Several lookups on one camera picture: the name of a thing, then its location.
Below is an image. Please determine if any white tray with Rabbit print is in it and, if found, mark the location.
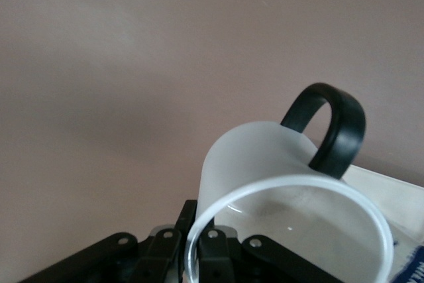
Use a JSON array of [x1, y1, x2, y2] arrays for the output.
[[344, 162, 424, 283]]

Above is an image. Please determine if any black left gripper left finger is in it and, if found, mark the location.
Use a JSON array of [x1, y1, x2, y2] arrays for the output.
[[19, 199, 198, 283]]

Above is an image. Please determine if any frosted cup with black handle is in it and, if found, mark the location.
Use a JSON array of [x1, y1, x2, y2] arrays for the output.
[[185, 82, 395, 283]]

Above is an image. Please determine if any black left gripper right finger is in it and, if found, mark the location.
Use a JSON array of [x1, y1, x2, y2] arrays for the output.
[[197, 227, 335, 283]]

